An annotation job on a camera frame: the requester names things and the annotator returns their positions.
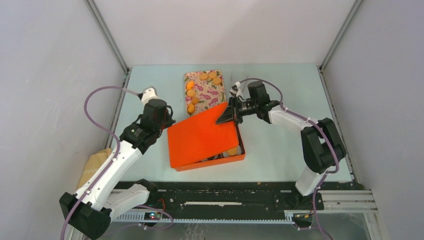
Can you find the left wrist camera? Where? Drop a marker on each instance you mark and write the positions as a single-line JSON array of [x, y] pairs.
[[148, 94]]

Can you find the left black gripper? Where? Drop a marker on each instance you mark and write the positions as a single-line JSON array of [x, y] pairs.
[[169, 121]]

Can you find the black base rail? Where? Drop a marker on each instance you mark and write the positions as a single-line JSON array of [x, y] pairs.
[[245, 201]]

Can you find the orange tin lid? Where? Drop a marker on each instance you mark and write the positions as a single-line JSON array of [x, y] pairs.
[[199, 137]]

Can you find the orange tin box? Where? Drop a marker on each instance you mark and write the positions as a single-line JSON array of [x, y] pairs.
[[218, 159]]

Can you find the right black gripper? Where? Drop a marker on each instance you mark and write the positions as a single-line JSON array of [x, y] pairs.
[[231, 113]]

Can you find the white paper cup front-right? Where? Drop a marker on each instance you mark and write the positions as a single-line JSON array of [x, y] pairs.
[[239, 152]]

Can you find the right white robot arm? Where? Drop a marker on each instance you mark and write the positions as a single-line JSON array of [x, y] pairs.
[[321, 142]]

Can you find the floral tray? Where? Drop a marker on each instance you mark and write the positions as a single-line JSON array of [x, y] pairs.
[[209, 94]]

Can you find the round orange cookie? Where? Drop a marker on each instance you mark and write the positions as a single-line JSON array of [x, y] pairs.
[[212, 74], [232, 151], [203, 76], [217, 81], [191, 93], [194, 100]]

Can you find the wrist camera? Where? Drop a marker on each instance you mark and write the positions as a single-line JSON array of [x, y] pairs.
[[236, 90], [148, 94]]

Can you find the orange fish cookie top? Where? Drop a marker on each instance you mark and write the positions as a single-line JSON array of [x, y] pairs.
[[189, 85]]

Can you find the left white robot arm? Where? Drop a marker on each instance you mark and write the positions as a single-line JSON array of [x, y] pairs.
[[92, 207]]

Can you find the metal tongs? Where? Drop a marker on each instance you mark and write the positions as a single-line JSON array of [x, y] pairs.
[[245, 84]]

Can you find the tan cloth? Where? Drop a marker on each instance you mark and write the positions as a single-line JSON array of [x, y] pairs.
[[93, 163]]

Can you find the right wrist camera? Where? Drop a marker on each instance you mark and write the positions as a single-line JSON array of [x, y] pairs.
[[236, 90]]

